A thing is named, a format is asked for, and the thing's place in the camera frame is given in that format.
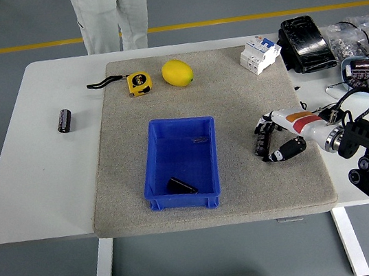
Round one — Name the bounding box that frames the white blue circuit breaker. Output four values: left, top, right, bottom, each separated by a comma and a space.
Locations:
236, 34, 286, 78

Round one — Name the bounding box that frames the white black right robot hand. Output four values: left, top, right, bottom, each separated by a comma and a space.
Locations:
251, 102, 335, 166

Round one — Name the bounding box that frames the blue plastic box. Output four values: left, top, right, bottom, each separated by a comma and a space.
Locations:
133, 110, 228, 218

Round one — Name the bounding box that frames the dark battery with white print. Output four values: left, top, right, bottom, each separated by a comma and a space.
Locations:
252, 129, 278, 160
349, 58, 369, 78
54, 107, 75, 135
346, 70, 369, 91

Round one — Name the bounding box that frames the yellow lemon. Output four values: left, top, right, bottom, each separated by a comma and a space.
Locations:
159, 57, 195, 89

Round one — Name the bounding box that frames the white table leg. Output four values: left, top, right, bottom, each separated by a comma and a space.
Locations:
84, 237, 120, 276
330, 203, 369, 276

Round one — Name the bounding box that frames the grey under-table bracket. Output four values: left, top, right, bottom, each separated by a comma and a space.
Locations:
276, 214, 304, 225

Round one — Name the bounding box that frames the person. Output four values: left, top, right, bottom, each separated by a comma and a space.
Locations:
67, 0, 155, 59

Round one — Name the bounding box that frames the grey-brown felt mat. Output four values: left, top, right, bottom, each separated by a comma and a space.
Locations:
69, 32, 341, 248

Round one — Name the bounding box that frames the clear bag of metal nuts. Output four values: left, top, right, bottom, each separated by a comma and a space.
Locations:
323, 19, 369, 62

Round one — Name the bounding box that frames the yellow tape measure with strap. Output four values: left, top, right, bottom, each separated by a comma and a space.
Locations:
85, 69, 155, 105

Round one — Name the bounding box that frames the black device in plastic wrap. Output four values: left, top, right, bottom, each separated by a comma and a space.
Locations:
273, 12, 339, 78

